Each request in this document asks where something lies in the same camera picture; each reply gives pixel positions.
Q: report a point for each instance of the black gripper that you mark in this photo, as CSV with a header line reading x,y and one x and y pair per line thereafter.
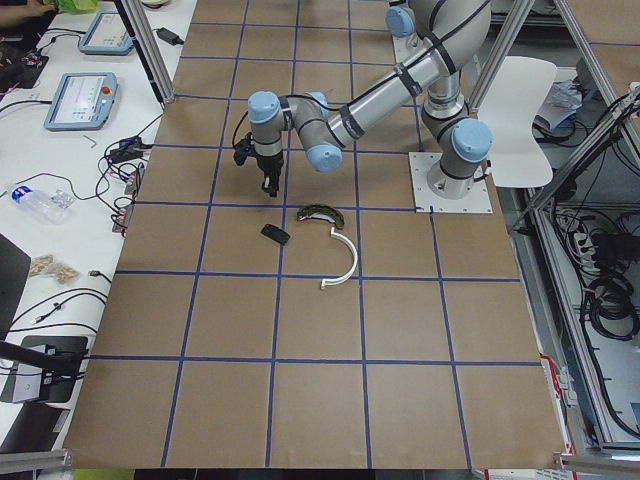
x,y
267,163

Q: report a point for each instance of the olive green brake shoe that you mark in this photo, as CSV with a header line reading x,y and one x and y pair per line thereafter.
x,y
321,212

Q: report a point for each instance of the black brake pad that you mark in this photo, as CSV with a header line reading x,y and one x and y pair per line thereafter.
x,y
275,233

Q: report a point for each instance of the white curved plastic piece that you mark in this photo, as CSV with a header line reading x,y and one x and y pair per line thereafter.
x,y
349,261

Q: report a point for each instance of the black usb hub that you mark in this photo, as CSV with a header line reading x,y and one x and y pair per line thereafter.
x,y
128,149

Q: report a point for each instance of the black power adapter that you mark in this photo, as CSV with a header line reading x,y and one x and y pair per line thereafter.
x,y
169,36

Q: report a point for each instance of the near blue teach pendant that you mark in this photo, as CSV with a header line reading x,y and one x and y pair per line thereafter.
x,y
82,102

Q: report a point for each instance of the blue teach pendant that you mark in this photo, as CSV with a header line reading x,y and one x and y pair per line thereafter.
x,y
82,102
106,35

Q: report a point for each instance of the clear plastic water bottle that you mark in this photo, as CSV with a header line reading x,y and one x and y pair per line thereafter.
x,y
38,204

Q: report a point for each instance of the far blue teach pendant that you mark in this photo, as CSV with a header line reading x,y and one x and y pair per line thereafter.
x,y
106,35

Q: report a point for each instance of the bag of small parts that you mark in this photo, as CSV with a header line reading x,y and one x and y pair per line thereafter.
x,y
48,266

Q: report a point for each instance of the white plastic chair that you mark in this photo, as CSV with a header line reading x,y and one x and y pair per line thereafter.
x,y
509,108

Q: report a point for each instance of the grey box device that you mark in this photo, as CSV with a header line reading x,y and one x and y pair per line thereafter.
x,y
43,369

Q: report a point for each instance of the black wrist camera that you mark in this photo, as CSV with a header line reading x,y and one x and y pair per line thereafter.
x,y
243,149

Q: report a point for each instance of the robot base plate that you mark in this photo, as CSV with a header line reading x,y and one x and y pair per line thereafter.
x,y
435,192
408,49

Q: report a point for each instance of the aluminium frame post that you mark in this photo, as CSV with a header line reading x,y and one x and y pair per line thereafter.
x,y
137,25

